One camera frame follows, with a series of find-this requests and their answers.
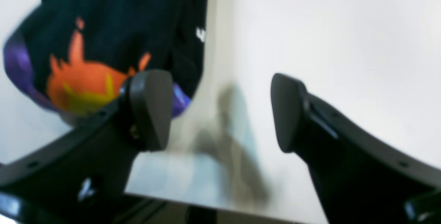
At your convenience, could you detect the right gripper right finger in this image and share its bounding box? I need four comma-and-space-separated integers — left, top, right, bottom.
270, 73, 441, 224

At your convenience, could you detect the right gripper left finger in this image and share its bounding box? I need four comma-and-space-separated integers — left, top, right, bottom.
0, 70, 174, 224

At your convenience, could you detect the black t-shirt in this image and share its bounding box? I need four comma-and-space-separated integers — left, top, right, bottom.
3, 0, 208, 119

